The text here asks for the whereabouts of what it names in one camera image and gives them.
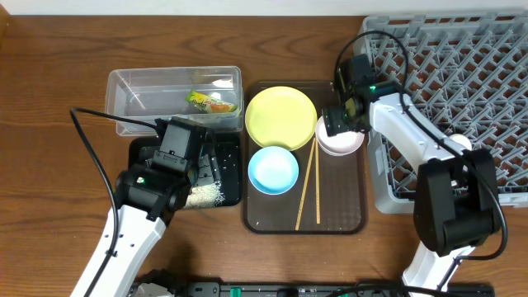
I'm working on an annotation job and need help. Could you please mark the rice food waste pile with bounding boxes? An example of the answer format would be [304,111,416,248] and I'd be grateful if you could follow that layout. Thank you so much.
[183,152,232,210]

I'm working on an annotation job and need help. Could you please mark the pink bowl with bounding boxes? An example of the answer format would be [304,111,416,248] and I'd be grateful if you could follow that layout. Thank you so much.
[315,117,365,157]

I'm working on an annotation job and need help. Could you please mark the yellow plate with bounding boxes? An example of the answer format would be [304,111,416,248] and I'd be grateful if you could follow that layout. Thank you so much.
[245,86,318,151]

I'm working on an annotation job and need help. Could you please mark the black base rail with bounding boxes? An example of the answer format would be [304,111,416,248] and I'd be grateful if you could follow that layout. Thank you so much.
[127,270,496,297]

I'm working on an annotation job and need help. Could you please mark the grey dishwasher rack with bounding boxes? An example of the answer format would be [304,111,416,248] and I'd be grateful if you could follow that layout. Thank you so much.
[353,10,527,208]

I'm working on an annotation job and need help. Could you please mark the black waste tray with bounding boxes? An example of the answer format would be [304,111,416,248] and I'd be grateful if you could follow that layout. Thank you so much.
[128,133,243,207]

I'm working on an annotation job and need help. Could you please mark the clear plastic bin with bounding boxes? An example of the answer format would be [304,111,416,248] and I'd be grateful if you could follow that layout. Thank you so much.
[106,66,244,132]

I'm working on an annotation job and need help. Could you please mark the light blue bowl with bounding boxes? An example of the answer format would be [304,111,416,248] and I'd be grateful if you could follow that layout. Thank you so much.
[247,146,299,196]

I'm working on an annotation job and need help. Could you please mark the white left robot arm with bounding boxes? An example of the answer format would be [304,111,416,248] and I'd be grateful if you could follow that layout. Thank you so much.
[73,119,209,296]

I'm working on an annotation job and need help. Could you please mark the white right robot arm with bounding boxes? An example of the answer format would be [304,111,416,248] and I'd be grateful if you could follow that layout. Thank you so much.
[323,54,505,291]

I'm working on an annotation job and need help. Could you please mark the green snack wrapper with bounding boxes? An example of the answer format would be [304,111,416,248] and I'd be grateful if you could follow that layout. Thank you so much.
[186,91,238,114]

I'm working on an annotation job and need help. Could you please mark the brown serving tray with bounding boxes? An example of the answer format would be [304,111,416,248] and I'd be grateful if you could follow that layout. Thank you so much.
[243,81,367,234]

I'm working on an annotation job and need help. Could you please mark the white cup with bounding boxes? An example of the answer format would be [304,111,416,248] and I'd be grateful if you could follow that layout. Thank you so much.
[449,134,473,189]

